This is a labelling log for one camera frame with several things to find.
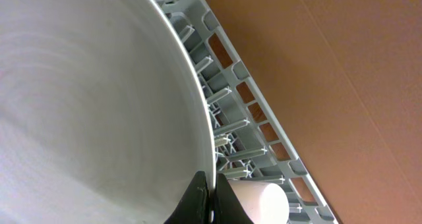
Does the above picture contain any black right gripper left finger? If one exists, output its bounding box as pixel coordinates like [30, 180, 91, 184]
[164, 171, 209, 224]

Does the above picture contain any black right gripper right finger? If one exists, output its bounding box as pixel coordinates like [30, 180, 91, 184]
[212, 173, 253, 224]

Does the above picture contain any pink cup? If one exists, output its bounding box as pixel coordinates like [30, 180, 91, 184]
[229, 180, 289, 224]

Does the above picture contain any grey plate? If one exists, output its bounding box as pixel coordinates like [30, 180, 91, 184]
[1, 0, 216, 223]

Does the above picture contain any grey dishwasher rack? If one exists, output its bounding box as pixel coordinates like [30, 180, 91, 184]
[155, 0, 338, 224]

